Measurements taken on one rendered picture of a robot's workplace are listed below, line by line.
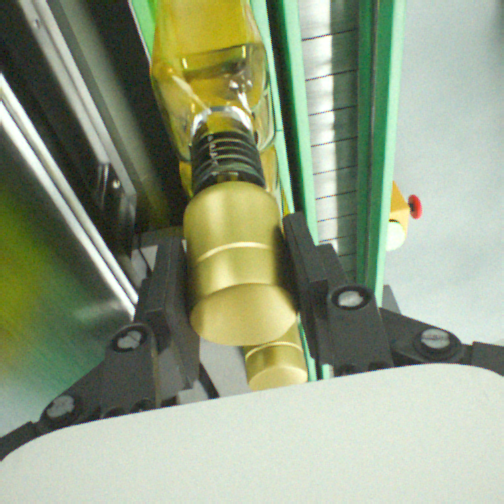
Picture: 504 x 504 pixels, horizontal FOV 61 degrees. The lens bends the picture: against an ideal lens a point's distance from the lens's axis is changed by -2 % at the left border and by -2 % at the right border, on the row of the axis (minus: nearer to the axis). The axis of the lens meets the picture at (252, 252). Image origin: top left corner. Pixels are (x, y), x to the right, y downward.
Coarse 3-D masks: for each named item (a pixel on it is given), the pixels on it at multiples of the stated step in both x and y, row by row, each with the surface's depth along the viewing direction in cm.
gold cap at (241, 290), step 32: (224, 192) 14; (256, 192) 15; (192, 224) 14; (224, 224) 13; (256, 224) 14; (192, 256) 14; (224, 256) 13; (256, 256) 13; (288, 256) 14; (192, 288) 13; (224, 288) 12; (256, 288) 12; (288, 288) 12; (192, 320) 13; (224, 320) 13; (256, 320) 13; (288, 320) 13
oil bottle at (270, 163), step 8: (272, 152) 24; (264, 160) 24; (272, 160) 24; (184, 168) 24; (264, 168) 23; (272, 168) 24; (184, 176) 24; (264, 176) 23; (272, 176) 24; (280, 176) 25; (184, 184) 24; (272, 184) 24; (280, 184) 25; (272, 192) 24; (280, 192) 25; (280, 200) 25; (280, 208) 25
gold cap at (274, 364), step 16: (288, 336) 24; (256, 352) 24; (272, 352) 23; (288, 352) 24; (256, 368) 23; (272, 368) 23; (288, 368) 23; (304, 368) 24; (256, 384) 24; (272, 384) 24; (288, 384) 24
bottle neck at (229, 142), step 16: (208, 112) 19; (224, 112) 19; (240, 112) 19; (192, 128) 19; (208, 128) 18; (224, 128) 18; (240, 128) 18; (192, 144) 19; (208, 144) 17; (224, 144) 17; (240, 144) 17; (192, 160) 18; (208, 160) 17; (224, 160) 16; (240, 160) 16; (256, 160) 17; (192, 176) 17; (208, 176) 16; (224, 176) 16; (240, 176) 16; (256, 176) 16; (192, 192) 17
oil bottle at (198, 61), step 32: (160, 0) 26; (192, 0) 25; (224, 0) 24; (160, 32) 22; (192, 32) 21; (224, 32) 21; (256, 32) 21; (160, 64) 20; (192, 64) 19; (224, 64) 19; (256, 64) 19; (160, 96) 20; (192, 96) 19; (224, 96) 19; (256, 96) 19; (256, 128) 20
